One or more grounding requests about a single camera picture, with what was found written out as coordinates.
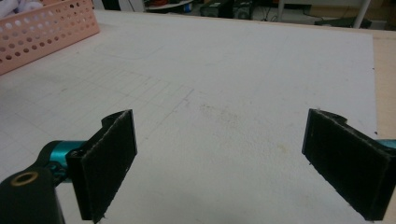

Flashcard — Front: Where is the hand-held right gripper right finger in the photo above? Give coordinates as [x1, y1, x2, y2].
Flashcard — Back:
[301, 107, 396, 222]

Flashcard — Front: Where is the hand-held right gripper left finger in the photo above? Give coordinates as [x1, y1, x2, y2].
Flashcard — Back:
[40, 108, 138, 224]

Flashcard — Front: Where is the pink perforated plastic basket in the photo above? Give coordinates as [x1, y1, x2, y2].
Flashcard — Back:
[0, 0, 101, 77]

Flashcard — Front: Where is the lilac printed towel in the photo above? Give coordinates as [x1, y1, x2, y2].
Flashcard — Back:
[0, 0, 44, 19]

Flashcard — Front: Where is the white foam mat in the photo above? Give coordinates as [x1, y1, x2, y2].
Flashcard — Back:
[0, 8, 379, 224]

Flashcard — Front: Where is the white metal stand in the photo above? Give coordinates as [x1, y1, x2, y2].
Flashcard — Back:
[276, 0, 372, 30]

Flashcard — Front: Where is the black computer tower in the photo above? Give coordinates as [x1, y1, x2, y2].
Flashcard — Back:
[200, 0, 235, 19]

